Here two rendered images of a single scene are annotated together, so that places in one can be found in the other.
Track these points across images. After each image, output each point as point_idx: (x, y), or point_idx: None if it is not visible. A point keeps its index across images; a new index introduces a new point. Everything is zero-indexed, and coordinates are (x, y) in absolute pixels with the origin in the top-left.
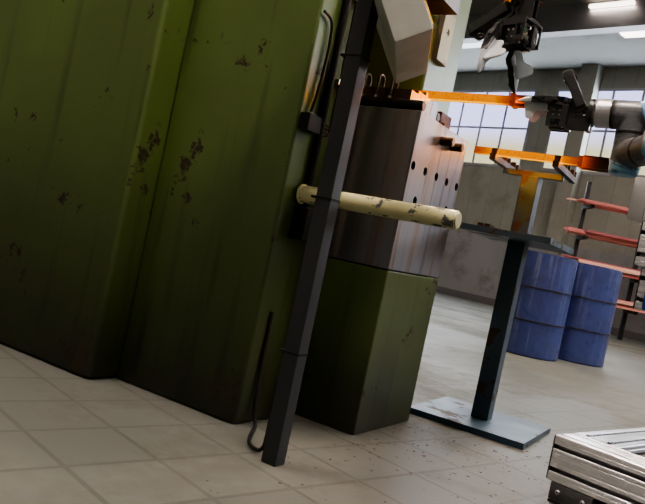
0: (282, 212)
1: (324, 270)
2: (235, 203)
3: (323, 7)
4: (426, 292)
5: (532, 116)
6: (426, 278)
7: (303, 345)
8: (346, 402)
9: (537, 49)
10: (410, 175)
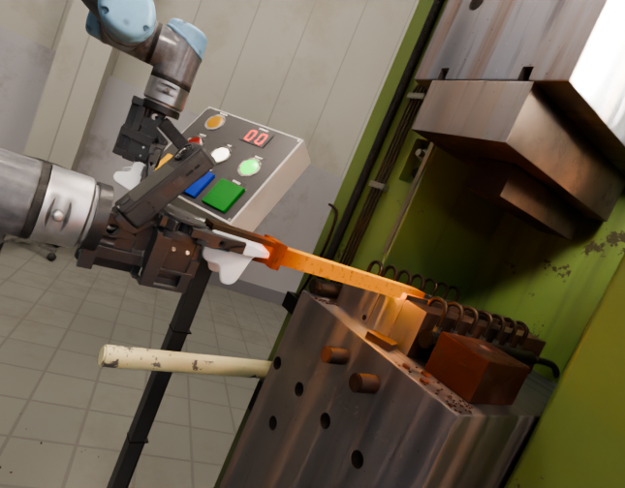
0: (262, 379)
1: (152, 381)
2: None
3: (335, 201)
4: None
5: (208, 264)
6: None
7: (130, 429)
8: None
9: (112, 151)
10: (270, 375)
